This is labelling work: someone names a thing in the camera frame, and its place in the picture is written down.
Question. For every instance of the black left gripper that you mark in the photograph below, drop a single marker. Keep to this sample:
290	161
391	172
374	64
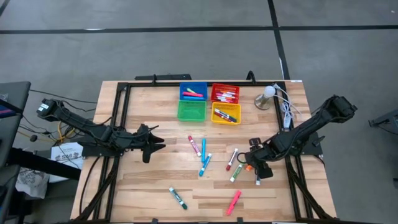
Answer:
136	140

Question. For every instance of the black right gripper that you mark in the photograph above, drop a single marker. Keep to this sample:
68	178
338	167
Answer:
259	152

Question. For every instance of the dark blue Expo marker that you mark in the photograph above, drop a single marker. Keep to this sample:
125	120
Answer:
257	181

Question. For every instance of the orange highlighter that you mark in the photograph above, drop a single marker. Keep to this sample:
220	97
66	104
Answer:
248	168

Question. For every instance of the light green Expo marker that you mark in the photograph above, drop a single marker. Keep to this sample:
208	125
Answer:
236	173

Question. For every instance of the maroon Expo marker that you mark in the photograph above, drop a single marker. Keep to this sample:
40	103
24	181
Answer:
231	158

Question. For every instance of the pink highlighter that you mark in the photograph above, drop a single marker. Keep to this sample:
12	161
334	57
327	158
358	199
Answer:
234	203
192	94

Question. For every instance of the light blue highlighter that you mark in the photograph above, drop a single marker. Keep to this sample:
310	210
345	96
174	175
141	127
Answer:
192	98
203	151

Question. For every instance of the light blue Expo marker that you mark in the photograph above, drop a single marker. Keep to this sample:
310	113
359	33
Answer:
205	165

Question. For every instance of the thin green marker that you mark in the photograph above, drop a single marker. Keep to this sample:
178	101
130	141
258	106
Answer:
233	119

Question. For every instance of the yellow highlighter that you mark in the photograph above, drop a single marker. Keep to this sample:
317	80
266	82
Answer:
191	91

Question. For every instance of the thin red Expo marker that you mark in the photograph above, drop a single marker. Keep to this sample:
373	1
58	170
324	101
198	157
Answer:
220	115

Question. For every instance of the short thin purple marker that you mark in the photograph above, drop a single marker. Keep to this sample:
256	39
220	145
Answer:
224	99

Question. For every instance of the thin pink white marker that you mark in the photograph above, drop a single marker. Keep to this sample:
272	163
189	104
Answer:
227	96
222	94

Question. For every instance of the thin orange white marker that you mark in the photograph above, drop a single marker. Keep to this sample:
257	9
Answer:
230	92

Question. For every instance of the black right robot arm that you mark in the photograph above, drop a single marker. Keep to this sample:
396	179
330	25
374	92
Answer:
311	130

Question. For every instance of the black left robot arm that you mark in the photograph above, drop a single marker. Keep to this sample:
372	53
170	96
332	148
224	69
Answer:
81	124

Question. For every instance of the green plastic basket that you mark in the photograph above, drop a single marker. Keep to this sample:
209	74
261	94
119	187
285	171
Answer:
191	111

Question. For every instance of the black bar device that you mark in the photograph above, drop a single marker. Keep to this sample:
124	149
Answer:
161	77

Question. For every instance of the yellow plastic basket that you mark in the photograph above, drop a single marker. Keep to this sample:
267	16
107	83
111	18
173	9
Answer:
217	105

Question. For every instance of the blue plastic basket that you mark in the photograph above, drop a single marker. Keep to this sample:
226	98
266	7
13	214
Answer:
205	85

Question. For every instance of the white bulb brass lamp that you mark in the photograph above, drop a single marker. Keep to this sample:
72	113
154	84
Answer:
269	91

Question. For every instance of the red plastic basket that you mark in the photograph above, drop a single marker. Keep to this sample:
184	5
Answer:
214	87

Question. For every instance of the white printed paper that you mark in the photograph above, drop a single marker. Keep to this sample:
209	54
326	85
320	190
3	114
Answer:
66	152

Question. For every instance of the black support beam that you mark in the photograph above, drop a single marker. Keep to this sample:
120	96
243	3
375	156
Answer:
40	163

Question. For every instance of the patterned white cloth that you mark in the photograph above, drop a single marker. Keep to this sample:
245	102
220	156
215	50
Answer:
31	183

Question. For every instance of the grey equipment stand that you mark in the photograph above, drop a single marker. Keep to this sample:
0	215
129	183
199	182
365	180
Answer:
388	118

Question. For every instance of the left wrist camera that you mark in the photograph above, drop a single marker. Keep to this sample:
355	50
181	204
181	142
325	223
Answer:
145	128

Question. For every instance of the black metal table frame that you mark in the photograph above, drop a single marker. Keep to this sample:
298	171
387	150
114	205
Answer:
140	84

